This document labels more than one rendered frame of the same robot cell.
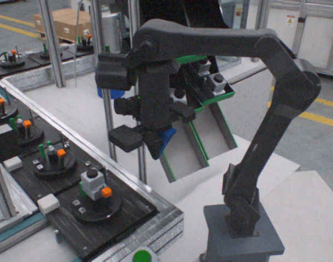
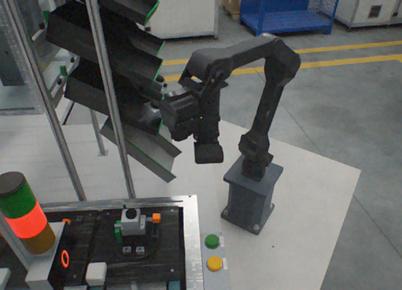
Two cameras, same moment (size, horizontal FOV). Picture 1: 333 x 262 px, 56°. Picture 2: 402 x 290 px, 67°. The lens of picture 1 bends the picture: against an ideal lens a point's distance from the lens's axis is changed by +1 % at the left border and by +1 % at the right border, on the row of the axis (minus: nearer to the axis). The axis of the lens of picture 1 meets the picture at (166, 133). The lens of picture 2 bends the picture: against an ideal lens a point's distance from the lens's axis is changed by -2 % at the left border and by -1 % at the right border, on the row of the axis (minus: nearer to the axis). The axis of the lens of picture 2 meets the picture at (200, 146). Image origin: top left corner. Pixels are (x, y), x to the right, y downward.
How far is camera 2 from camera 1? 52 cm
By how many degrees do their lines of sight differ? 41
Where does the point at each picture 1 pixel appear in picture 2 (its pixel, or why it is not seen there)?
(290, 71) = (292, 56)
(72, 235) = (150, 272)
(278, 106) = (282, 80)
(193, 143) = (159, 142)
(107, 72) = (183, 108)
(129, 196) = (149, 214)
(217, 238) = (254, 188)
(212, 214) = (233, 177)
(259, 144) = (269, 110)
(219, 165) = not seen: hidden behind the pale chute
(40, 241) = not seen: outside the picture
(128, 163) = (90, 197)
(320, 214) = not seen: hidden behind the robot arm
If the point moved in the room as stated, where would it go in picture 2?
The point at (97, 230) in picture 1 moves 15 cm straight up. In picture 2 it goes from (162, 253) to (158, 220)
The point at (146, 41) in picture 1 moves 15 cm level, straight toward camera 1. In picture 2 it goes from (221, 70) to (296, 94)
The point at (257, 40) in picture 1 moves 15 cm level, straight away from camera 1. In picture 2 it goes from (272, 43) to (229, 24)
